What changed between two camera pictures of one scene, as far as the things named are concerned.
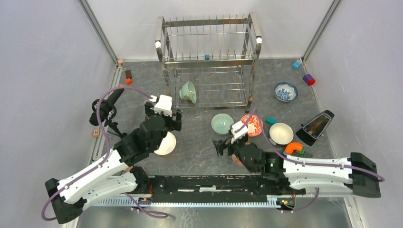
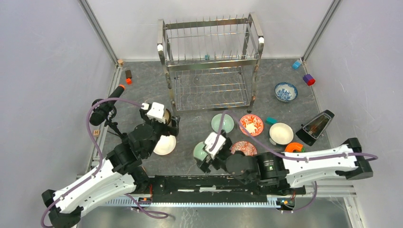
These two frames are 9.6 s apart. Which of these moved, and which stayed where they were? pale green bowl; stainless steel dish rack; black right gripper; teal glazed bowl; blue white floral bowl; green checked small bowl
Moved: black right gripper; pale green bowl
Stayed: green checked small bowl; stainless steel dish rack; teal glazed bowl; blue white floral bowl
